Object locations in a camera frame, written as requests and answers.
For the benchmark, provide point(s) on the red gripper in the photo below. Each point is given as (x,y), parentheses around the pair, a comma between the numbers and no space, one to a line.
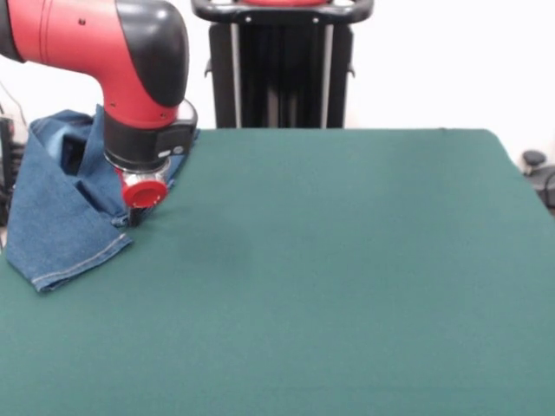
(143,193)

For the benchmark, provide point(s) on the blue denim jeans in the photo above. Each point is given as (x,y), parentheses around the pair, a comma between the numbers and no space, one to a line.
(52,225)

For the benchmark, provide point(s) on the black equipment box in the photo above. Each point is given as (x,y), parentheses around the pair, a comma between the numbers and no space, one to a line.
(5,147)

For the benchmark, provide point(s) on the dark green table cloth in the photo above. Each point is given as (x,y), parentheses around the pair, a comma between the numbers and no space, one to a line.
(347,303)

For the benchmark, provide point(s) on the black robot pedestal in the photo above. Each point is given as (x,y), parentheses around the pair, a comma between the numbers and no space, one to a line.
(282,65)

